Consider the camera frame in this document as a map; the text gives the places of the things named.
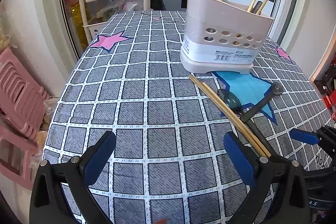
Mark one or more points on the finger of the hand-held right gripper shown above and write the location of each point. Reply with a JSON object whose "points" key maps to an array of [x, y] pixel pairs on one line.
{"points": [[320, 175], [304, 136]]}

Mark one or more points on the crumpled plastic bags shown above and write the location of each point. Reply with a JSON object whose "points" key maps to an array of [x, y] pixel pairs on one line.
{"points": [[123, 5]]}

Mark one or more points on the yellow cooking oil bottle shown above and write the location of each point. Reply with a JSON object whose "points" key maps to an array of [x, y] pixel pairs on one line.
{"points": [[77, 22]]}

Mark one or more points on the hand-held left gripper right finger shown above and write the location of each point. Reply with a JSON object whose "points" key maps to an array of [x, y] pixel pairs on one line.
{"points": [[240, 158]]}

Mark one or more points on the stack of pink plastic stools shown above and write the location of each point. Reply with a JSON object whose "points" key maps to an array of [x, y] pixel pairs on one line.
{"points": [[18, 92]]}

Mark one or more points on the red black equipment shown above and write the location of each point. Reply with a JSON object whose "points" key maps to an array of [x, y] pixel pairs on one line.
{"points": [[328, 87]]}

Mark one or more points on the grey checked tablecloth with stars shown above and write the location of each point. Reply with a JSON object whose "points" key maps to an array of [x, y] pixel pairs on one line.
{"points": [[144, 108]]}

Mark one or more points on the clear bag of brown food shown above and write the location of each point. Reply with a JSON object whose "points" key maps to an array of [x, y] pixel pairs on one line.
{"points": [[46, 124]]}

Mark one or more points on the beige plastic utensil holder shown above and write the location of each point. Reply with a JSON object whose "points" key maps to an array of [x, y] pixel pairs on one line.
{"points": [[210, 19]]}

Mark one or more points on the clear bag of pale nuts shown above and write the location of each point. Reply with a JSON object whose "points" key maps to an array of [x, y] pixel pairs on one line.
{"points": [[4, 39]]}

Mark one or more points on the pink plastic stool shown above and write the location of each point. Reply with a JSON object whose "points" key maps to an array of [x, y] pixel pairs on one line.
{"points": [[13, 155]]}

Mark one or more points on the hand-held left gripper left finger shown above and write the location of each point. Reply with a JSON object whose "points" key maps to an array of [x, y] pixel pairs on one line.
{"points": [[101, 158]]}

